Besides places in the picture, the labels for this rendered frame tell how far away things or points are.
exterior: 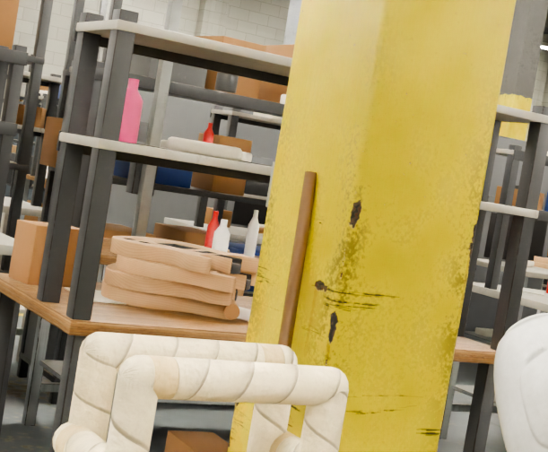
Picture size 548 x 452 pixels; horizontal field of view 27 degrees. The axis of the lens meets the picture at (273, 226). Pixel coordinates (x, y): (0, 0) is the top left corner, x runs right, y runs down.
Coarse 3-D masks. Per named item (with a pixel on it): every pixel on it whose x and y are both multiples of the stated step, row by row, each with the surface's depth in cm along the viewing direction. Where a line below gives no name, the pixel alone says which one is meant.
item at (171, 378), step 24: (144, 360) 82; (168, 360) 83; (192, 360) 84; (216, 360) 86; (168, 384) 82; (192, 384) 83; (216, 384) 84; (240, 384) 85; (264, 384) 86; (288, 384) 87; (312, 384) 89; (336, 384) 90
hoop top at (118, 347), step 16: (96, 336) 89; (112, 336) 90; (128, 336) 90; (144, 336) 91; (160, 336) 92; (96, 352) 88; (112, 352) 89; (128, 352) 89; (144, 352) 90; (160, 352) 91; (176, 352) 92; (192, 352) 92; (208, 352) 93; (224, 352) 94; (240, 352) 95; (256, 352) 96; (272, 352) 96; (288, 352) 97
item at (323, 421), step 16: (336, 400) 90; (304, 416) 91; (320, 416) 90; (336, 416) 90; (304, 432) 91; (320, 432) 90; (336, 432) 90; (304, 448) 90; (320, 448) 90; (336, 448) 91
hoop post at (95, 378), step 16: (80, 352) 89; (80, 368) 89; (96, 368) 88; (112, 368) 89; (80, 384) 89; (96, 384) 88; (112, 384) 89; (80, 400) 89; (96, 400) 89; (80, 416) 89; (96, 416) 89; (96, 432) 89
